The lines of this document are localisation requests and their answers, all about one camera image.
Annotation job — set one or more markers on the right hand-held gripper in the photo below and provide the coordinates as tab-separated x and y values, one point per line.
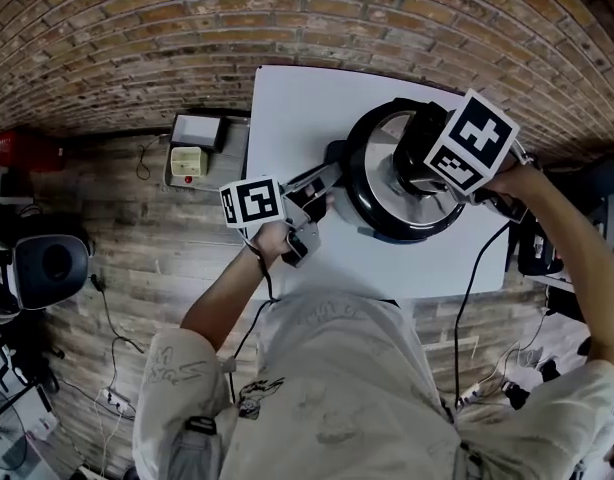
472	138

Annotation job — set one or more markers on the person's beige shirt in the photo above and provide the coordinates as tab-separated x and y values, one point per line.
337	393

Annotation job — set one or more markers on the black pressure cooker body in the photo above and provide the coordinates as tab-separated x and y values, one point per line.
344	203

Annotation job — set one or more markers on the black open tool bag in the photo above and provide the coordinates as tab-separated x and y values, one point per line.
539	248

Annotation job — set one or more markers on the black standing fan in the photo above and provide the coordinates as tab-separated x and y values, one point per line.
4	428

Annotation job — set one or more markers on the person's left hand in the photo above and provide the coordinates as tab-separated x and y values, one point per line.
269	238

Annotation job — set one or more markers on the red box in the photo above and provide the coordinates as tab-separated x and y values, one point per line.
27	150

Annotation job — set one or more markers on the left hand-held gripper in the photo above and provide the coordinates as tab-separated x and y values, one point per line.
252	200

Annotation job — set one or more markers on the person's right hand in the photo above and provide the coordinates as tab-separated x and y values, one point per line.
514	183

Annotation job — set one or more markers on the person's right forearm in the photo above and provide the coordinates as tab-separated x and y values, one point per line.
577	268

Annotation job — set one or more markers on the cream plastic container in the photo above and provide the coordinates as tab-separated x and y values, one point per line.
187	160

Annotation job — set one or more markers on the black box white lining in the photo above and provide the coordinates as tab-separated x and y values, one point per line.
194	130

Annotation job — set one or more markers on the white shell grey seat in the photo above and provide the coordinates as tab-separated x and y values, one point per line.
52	270

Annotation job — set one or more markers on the white power strip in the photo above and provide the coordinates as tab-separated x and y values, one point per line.
117	400

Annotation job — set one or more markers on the person's left forearm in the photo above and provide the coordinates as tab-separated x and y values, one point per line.
217	303

